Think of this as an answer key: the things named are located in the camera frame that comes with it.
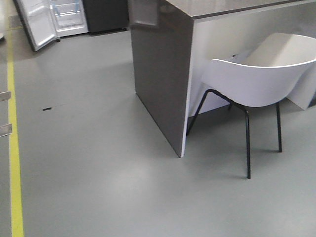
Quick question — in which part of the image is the fridge door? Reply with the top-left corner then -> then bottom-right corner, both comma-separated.
14,0 -> 57,52

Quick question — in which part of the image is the dark grey fridge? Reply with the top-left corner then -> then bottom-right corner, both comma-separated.
49,0 -> 129,37

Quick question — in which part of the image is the white shell chair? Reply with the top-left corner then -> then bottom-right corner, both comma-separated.
193,33 -> 316,179

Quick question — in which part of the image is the metal floor socket plate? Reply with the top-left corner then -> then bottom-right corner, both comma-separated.
0,124 -> 12,137
0,91 -> 11,101

